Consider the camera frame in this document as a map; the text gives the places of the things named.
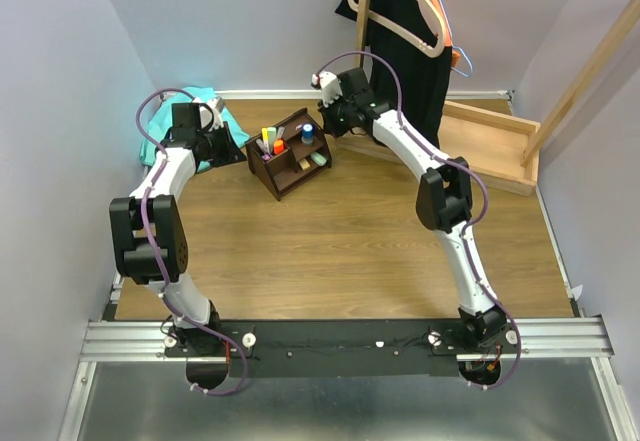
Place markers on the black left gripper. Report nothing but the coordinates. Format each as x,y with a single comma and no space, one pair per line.
231,152

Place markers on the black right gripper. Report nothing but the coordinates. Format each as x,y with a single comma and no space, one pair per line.
328,127

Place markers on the blue ink bottle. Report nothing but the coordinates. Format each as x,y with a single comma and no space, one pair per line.
307,134

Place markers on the red marker pen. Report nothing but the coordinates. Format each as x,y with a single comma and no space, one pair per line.
260,146

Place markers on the green highlighter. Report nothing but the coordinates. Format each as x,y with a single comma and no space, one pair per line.
318,159

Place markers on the white yellow marker pen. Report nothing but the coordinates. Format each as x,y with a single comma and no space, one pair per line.
265,140

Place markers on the tan eraser block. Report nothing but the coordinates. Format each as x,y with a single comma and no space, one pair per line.
303,164

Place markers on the orange black highlighter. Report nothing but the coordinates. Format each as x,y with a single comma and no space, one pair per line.
278,147

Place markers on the pale mint highlighter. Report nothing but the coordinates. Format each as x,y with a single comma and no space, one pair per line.
272,132

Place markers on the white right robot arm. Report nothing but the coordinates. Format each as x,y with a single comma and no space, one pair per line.
444,199

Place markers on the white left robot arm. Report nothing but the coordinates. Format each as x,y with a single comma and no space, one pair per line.
149,241

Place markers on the turquoise t-shirt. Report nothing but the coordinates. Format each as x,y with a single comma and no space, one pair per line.
161,121

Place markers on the dark wooden desk organizer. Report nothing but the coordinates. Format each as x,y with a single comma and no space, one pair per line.
282,173

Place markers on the black hanging garment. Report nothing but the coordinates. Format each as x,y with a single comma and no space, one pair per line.
424,80

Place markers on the orange plastic hanger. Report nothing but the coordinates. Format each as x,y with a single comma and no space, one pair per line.
435,6

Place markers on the wooden clothes rack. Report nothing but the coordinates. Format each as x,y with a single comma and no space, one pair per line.
504,150

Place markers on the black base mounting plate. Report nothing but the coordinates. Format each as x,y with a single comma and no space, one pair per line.
258,349

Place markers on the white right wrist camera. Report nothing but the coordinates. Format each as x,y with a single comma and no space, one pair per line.
328,84

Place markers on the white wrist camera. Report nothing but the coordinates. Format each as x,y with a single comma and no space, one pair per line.
211,114
328,84

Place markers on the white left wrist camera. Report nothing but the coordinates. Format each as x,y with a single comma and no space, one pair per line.
211,114

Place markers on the light blue wire hanger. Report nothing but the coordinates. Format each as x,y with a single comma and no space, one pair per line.
461,63

